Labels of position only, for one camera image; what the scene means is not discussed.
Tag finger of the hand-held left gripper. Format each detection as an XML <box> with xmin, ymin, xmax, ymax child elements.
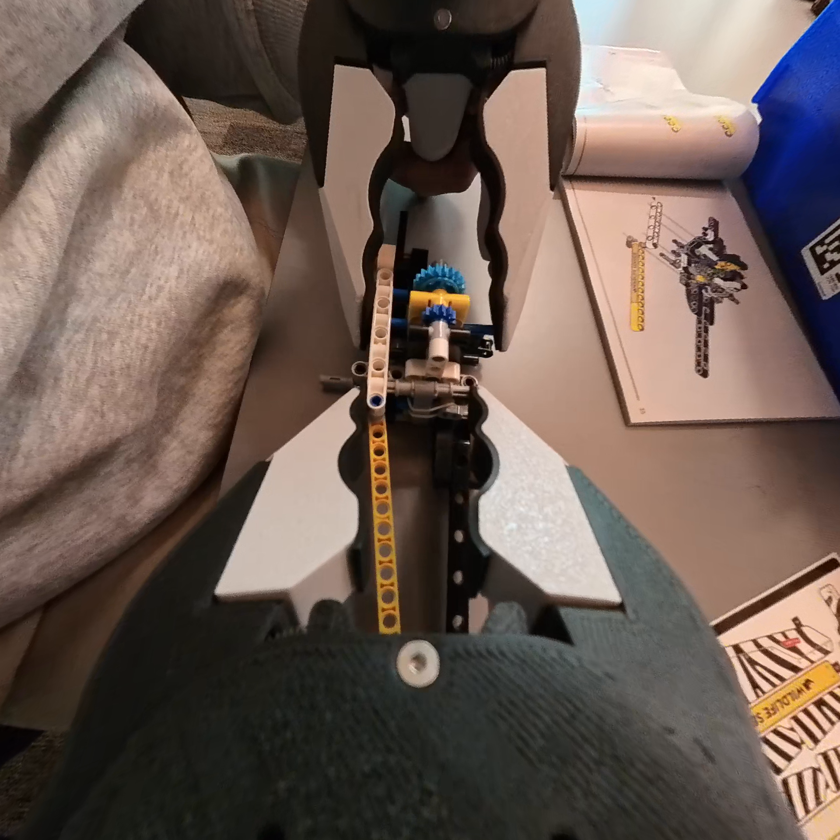
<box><xmin>479</xmin><ymin>61</ymin><xmax>552</xmax><ymax>350</ymax></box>
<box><xmin>318</xmin><ymin>62</ymin><xmax>403</xmax><ymax>347</ymax></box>

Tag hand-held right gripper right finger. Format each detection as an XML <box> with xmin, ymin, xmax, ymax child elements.
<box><xmin>474</xmin><ymin>386</ymin><xmax>624</xmax><ymax>609</ymax></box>

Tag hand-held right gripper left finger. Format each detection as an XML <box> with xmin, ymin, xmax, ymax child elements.
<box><xmin>212</xmin><ymin>387</ymin><xmax>370</xmax><ymax>626</ymax></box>

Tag yellow lego beam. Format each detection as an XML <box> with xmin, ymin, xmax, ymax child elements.
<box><xmin>366</xmin><ymin>419</ymin><xmax>403</xmax><ymax>635</ymax></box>

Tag lego gear assembly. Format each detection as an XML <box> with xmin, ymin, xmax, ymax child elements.
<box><xmin>320</xmin><ymin>210</ymin><xmax>497</xmax><ymax>634</ymax></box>

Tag lego instruction booklet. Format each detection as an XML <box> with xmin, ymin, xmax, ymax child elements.
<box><xmin>560</xmin><ymin>42</ymin><xmax>840</xmax><ymax>427</ymax></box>

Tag grey sweatshirt sleeve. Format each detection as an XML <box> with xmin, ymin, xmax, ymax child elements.
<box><xmin>0</xmin><ymin>0</ymin><xmax>280</xmax><ymax>632</ymax></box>

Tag blue plastic bin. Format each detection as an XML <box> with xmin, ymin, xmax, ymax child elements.
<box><xmin>742</xmin><ymin>0</ymin><xmax>840</xmax><ymax>398</ymax></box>

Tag zebra striped sticker sheet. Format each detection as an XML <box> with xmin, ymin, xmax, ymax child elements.
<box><xmin>709</xmin><ymin>553</ymin><xmax>840</xmax><ymax>829</ymax></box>

